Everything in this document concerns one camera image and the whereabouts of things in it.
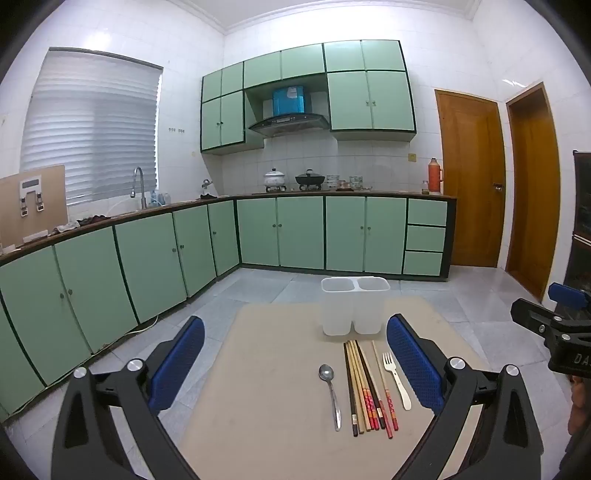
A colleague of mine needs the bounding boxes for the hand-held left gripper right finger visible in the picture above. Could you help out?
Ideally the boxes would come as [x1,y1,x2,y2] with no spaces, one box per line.
[387,314,543,480]

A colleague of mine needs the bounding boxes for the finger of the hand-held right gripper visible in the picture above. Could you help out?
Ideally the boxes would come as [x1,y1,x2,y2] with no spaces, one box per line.
[510,298,561,333]
[549,282,591,310]

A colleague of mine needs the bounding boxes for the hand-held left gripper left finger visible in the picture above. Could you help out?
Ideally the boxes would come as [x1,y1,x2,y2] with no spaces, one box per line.
[50,315,206,480]

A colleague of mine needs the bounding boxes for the cream plastic fork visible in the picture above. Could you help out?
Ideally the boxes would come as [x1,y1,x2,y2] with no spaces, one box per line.
[382,352,413,411]

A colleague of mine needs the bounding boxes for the dark brown chopstick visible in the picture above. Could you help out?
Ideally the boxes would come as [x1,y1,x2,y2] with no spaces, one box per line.
[343,342,360,437]
[354,340,386,430]

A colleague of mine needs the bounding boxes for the red patterned end chopstick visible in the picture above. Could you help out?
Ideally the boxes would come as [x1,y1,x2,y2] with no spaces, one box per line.
[371,340,394,439]
[365,351,383,430]

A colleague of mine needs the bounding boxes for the plain bamboo chopstick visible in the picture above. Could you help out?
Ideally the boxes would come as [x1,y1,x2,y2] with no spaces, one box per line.
[347,340,365,435]
[350,340,369,433]

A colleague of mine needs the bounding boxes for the white plastic utensil holder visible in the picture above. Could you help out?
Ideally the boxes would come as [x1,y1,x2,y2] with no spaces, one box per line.
[321,276,391,337]

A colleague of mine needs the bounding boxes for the metal spoon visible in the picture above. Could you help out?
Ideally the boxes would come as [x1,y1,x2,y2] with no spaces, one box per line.
[318,364,342,432]

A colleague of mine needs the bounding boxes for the person's right hand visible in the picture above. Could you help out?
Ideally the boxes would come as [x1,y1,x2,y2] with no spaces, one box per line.
[568,375,591,435]

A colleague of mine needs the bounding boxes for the plain wooden door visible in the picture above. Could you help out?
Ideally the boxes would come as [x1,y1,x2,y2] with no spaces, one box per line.
[505,82,576,304]

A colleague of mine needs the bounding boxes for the green base cabinet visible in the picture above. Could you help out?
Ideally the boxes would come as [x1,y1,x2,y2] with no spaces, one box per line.
[0,198,242,423]
[235,193,457,282]

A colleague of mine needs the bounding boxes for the orange thermos flask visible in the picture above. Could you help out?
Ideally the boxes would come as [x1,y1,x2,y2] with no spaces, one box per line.
[427,157,445,195]

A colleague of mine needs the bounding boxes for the metal faucet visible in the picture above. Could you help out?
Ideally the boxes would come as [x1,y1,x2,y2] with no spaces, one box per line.
[131,167,149,210]

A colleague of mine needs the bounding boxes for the brown cardboard board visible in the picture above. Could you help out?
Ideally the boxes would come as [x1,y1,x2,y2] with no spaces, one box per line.
[0,165,70,248]

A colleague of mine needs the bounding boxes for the white pot with lid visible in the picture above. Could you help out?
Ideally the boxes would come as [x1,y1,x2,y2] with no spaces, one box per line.
[263,168,287,193]

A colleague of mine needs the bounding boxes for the black wok with lid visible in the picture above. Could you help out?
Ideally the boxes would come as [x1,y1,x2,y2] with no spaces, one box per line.
[295,169,327,191]

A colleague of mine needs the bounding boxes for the white window blinds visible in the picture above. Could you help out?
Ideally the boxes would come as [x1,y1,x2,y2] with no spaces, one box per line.
[19,46,164,206]

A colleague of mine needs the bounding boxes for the dark range hood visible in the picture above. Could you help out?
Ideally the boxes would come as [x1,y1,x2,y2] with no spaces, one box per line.
[248,113,331,138]

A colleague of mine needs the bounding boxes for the blue box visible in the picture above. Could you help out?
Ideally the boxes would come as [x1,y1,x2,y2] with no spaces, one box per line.
[272,85,307,116]

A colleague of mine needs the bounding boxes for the floor cable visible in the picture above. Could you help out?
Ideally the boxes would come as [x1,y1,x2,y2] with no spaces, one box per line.
[87,313,160,357]

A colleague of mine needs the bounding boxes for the wooden door with handle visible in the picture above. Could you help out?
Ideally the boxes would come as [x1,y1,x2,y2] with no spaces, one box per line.
[434,89,507,269]

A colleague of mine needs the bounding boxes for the green wall cabinet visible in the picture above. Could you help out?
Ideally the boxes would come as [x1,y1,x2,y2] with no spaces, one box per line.
[323,39,417,143]
[243,43,327,89]
[200,61,265,156]

